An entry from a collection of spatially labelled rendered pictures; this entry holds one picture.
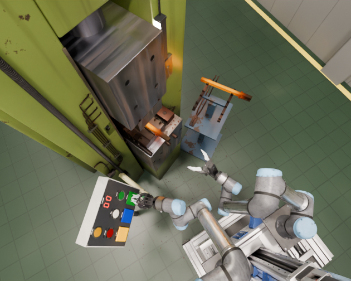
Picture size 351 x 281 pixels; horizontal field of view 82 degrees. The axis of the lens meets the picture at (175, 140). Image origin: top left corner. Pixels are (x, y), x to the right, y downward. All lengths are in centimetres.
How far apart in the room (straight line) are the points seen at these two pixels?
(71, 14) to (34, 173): 227
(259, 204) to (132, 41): 89
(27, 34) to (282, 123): 265
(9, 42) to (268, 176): 107
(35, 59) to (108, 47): 24
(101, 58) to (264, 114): 234
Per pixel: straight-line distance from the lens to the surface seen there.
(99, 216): 117
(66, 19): 75
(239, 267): 91
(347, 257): 287
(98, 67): 79
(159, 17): 105
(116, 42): 85
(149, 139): 140
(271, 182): 109
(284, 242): 163
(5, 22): 68
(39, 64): 75
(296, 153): 279
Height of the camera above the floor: 228
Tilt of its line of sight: 69 degrees down
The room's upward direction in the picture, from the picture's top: 1 degrees clockwise
